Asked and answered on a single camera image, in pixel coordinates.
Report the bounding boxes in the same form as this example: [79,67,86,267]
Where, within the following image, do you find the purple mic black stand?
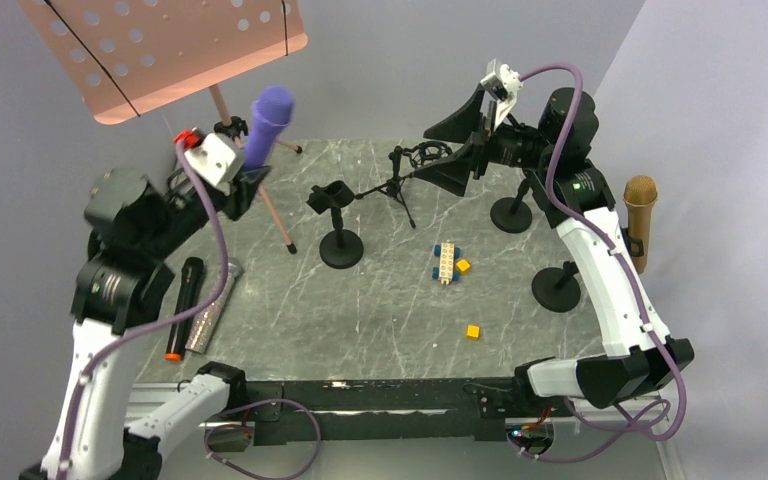
[490,178,532,234]

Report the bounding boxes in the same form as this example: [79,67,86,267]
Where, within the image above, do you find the black tripod mic stand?
[355,140,453,229]

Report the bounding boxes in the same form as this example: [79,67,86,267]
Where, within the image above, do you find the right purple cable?
[506,62,689,465]

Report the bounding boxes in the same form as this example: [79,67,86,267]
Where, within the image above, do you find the yellow cube near car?
[455,259,471,274]

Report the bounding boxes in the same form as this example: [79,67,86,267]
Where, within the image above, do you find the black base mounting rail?
[185,378,577,446]

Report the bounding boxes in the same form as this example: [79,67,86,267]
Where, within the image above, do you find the yellow cube on table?
[465,324,481,340]

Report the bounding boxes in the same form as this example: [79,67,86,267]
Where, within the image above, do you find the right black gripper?
[415,84,556,195]

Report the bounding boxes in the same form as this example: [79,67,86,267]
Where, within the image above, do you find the black round-base desk mic stand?
[307,180,364,269]

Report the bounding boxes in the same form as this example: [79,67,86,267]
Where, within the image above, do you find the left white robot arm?
[22,167,268,479]

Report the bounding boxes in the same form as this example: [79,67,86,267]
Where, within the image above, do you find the pink perforated music stand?
[16,0,309,256]

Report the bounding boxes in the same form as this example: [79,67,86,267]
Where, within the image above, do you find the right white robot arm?
[416,87,695,416]

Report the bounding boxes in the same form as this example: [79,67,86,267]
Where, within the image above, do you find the wrist white camera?
[174,129,244,187]
[480,59,522,131]

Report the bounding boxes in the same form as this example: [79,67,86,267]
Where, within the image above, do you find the purple microphone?
[243,85,295,171]

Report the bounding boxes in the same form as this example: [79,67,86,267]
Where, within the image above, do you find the gold microphone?
[623,175,658,274]

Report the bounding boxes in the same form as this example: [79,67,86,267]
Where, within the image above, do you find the black microphone with orange end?
[164,257,206,362]

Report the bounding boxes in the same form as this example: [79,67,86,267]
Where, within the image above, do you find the toy brick car blue wheels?
[432,241,461,286]

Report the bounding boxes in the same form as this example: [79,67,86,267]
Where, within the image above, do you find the rhinestone silver microphone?
[185,257,244,354]

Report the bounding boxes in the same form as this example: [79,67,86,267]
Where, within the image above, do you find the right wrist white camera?
[480,59,522,131]

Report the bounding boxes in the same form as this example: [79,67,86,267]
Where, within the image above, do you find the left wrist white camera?
[174,129,244,187]

